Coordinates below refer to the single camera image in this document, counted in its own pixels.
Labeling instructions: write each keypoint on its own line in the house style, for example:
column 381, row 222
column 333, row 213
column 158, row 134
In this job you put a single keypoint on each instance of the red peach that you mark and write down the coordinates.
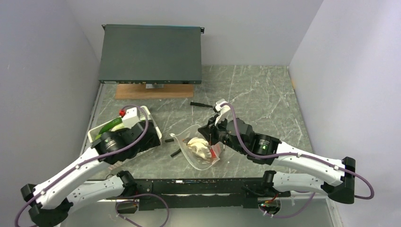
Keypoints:
column 213, row 153

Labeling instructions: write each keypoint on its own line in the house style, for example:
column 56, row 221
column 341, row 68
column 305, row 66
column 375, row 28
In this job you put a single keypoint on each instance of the green lettuce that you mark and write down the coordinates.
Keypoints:
column 117, row 127

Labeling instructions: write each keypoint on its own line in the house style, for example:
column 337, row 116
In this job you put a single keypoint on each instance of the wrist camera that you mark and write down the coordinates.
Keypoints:
column 133, row 115
column 223, row 109

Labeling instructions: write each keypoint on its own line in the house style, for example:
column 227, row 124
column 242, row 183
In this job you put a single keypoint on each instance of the wooden board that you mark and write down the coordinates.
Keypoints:
column 139, row 91

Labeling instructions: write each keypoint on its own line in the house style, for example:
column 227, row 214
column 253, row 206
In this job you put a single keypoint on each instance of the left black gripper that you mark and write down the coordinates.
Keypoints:
column 153, row 142

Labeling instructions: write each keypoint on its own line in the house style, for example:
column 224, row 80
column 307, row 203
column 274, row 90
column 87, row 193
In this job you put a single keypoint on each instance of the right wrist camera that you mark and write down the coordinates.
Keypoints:
column 223, row 109

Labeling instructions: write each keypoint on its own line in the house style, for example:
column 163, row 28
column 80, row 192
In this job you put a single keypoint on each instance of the dark green rack server box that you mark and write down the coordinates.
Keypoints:
column 150, row 54

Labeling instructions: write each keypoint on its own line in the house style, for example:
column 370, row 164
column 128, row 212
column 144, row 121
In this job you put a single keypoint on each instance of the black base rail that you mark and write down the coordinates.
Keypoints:
column 201, row 193

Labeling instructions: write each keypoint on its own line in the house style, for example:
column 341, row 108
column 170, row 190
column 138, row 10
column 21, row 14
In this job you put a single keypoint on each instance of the orange handled pliers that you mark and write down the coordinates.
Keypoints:
column 175, row 148

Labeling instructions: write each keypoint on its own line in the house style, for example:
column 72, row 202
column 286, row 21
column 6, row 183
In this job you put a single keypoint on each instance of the green cucumber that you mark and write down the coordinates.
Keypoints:
column 109, row 125

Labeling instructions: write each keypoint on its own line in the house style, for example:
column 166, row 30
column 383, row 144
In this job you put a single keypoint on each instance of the clear dotted zip bag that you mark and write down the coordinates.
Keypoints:
column 195, row 161

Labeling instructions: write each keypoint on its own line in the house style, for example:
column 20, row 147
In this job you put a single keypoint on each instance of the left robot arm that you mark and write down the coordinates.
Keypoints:
column 53, row 200

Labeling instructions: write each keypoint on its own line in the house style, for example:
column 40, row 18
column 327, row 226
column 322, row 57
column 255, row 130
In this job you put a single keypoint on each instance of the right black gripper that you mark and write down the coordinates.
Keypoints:
column 209, row 130

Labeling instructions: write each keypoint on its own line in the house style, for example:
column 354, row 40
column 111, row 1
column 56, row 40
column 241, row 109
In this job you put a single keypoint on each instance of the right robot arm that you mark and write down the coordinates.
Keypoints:
column 332, row 177

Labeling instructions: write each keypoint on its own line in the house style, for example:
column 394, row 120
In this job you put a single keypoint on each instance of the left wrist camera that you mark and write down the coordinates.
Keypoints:
column 133, row 115

